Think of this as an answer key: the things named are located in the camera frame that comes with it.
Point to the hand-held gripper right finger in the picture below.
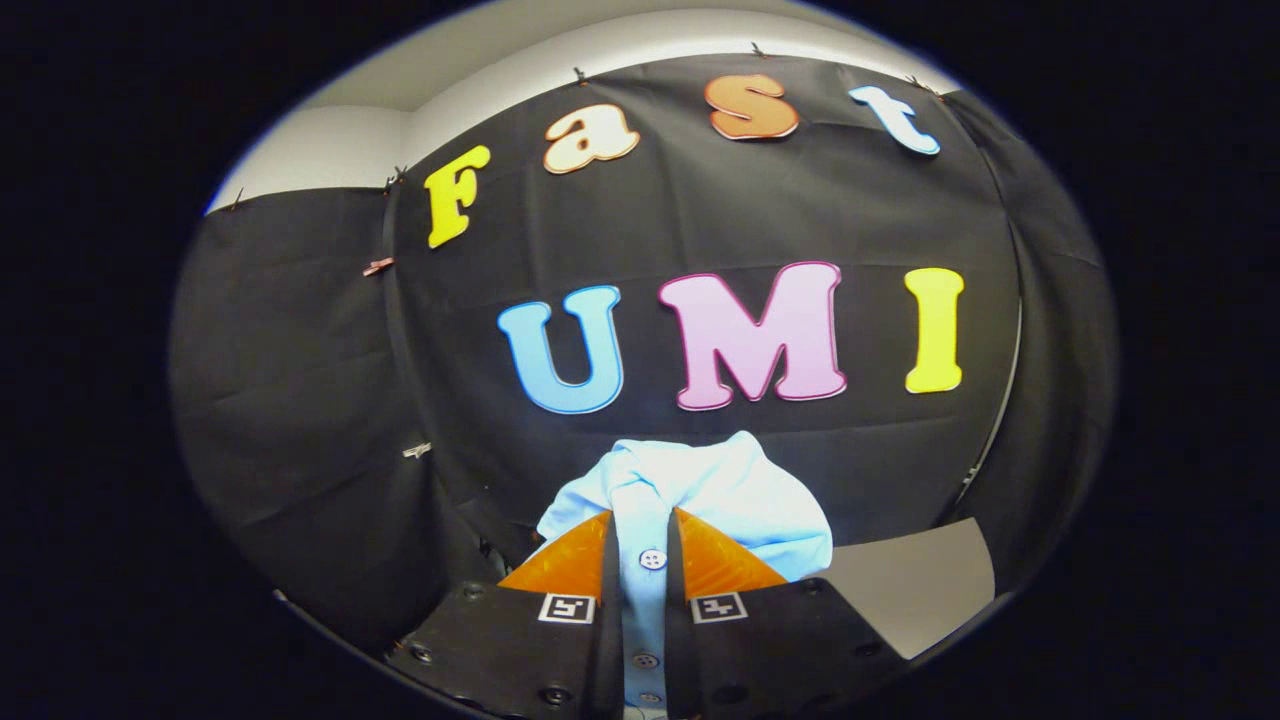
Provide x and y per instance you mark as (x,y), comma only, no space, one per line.
(770,650)

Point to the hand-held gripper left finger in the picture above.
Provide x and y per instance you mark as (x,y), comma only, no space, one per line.
(520,650)

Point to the light blue shirt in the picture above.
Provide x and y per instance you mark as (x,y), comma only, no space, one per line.
(700,490)

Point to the grey box appliance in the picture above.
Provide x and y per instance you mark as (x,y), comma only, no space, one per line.
(920,590)

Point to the white clip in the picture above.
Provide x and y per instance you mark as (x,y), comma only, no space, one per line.
(417,450)

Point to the pink clip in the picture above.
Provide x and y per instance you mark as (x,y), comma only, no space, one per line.
(378,266)

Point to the black backdrop cloth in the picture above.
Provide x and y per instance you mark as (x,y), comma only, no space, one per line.
(700,210)

